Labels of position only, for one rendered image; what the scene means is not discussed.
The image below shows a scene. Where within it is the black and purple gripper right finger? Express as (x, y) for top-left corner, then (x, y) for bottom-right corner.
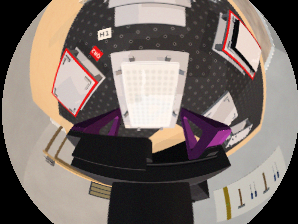
(180, 108), (232, 160)

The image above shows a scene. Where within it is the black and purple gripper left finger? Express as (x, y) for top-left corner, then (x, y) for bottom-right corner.
(70, 108), (122, 136)

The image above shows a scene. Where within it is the grey rectangular frame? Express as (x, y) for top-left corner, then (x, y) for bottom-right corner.
(201, 90), (238, 125)

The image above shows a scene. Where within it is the white multiwell plate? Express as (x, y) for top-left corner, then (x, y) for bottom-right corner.
(121, 61), (180, 127)

